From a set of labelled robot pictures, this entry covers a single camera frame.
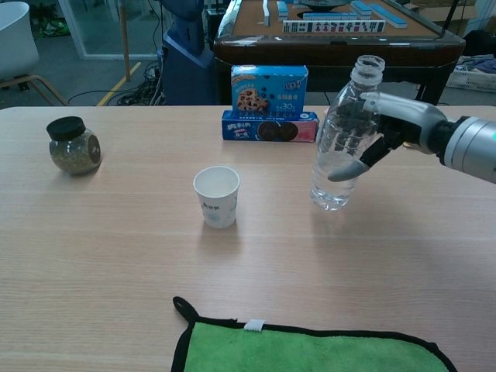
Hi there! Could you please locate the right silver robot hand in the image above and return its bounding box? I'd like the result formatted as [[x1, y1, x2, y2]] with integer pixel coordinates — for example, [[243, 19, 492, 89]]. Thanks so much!
[[328, 91, 450, 183]]

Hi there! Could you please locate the transparent plastic water bottle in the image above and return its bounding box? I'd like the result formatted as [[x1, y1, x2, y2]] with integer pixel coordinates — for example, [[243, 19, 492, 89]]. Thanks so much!
[[309, 54, 387, 212]]

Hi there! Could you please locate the small white paper cup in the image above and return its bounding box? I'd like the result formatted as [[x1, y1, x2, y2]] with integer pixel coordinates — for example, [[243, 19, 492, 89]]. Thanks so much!
[[193, 166, 241, 229]]

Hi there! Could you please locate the white plastic basket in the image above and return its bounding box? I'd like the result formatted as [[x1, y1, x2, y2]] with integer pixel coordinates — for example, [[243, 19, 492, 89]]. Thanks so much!
[[445, 57, 496, 93]]

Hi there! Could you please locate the printed mahjong tile row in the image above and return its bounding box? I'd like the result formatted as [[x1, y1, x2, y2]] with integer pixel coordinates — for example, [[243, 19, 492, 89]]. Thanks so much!
[[282, 19, 387, 34]]

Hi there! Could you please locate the dark wooden mahjong table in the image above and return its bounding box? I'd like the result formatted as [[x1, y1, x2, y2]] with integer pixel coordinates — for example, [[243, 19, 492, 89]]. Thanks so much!
[[212, 0, 467, 106]]

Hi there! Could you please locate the dark blue Oreo box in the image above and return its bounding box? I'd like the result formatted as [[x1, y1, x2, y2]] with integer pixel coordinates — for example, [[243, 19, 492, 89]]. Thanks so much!
[[221, 109, 320, 143]]

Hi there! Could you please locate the light blue cookie box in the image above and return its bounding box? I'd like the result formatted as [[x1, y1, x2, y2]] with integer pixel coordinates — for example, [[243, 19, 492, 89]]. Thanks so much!
[[231, 64, 309, 114]]

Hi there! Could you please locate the blue machine base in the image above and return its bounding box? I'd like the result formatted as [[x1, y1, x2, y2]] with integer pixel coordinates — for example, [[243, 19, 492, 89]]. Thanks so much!
[[157, 0, 218, 106]]

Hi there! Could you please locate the green cloth with black trim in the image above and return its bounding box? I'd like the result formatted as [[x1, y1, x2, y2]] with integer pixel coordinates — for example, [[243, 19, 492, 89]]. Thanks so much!
[[171, 296, 459, 372]]

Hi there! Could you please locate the wooden pole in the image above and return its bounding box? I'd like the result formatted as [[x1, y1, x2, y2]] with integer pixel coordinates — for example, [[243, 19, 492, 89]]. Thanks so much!
[[119, 0, 131, 82]]

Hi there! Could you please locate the glass jar with black lid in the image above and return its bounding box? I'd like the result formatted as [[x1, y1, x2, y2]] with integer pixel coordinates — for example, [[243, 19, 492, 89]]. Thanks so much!
[[46, 116, 102, 176]]

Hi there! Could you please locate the white chair with wooden legs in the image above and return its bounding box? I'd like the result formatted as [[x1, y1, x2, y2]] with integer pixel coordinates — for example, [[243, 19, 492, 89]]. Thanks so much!
[[0, 1, 67, 107]]

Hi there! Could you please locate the black floor cable tangle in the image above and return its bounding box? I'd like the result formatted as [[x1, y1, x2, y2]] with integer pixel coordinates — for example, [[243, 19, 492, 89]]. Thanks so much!
[[68, 61, 168, 107]]

